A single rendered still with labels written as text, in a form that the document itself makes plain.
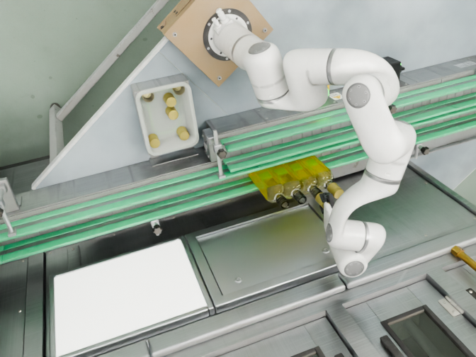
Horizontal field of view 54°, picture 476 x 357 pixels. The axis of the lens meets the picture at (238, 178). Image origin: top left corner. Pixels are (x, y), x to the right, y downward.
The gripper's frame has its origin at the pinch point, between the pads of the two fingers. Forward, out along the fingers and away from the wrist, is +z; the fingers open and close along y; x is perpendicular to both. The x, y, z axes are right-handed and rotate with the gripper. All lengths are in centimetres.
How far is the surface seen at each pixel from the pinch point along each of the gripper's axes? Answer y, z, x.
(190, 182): 4.5, 14.9, 40.1
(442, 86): 13, 43, -54
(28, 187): -14, 59, 112
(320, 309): -14.8, -26.8, 8.3
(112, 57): 28, 84, 69
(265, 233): -12.5, 5.0, 18.4
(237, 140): 13.6, 21.7, 23.4
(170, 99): 28, 27, 43
